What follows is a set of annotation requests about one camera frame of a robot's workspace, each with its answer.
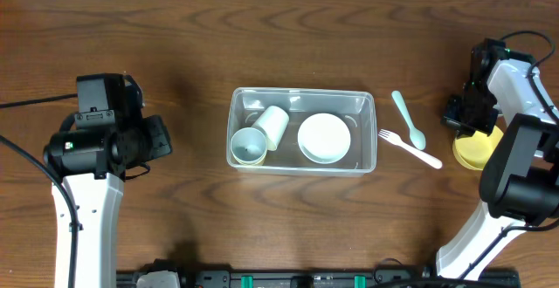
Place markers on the yellow plastic cup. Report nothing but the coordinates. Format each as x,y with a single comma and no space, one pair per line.
258,162

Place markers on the grey plastic cup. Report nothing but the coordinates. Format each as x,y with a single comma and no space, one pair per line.
248,144

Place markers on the white plastic cup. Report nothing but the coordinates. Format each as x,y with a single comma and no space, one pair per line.
272,123

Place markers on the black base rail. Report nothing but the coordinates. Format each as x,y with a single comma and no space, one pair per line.
163,273

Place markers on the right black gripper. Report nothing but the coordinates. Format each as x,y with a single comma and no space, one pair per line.
463,116

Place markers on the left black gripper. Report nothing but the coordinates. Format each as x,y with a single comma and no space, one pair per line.
156,135

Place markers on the pink plastic fork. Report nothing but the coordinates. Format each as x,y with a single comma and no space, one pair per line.
396,140

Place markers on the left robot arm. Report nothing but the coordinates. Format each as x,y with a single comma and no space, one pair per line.
90,155

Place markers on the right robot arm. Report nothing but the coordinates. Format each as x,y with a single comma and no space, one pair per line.
519,183

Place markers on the clear plastic storage container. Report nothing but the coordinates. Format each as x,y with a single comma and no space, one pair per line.
356,109

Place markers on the yellow plastic bowl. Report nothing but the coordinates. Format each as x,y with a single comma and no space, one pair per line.
474,152

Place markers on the mint green plastic spoon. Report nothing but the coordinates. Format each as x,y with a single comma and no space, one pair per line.
416,136

